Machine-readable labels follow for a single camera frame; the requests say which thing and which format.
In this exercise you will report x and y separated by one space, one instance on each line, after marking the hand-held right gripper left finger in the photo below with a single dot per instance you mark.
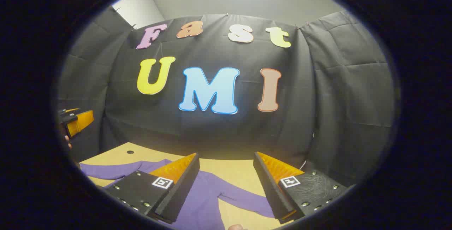
183 187

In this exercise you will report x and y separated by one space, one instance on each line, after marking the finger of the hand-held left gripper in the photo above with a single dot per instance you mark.
83 121

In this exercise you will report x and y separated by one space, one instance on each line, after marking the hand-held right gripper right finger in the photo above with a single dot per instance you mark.
270 191

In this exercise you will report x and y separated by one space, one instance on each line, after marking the purple knit cardigan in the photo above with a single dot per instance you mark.
204 201

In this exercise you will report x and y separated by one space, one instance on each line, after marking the black backdrop cloth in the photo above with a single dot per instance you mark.
229 134

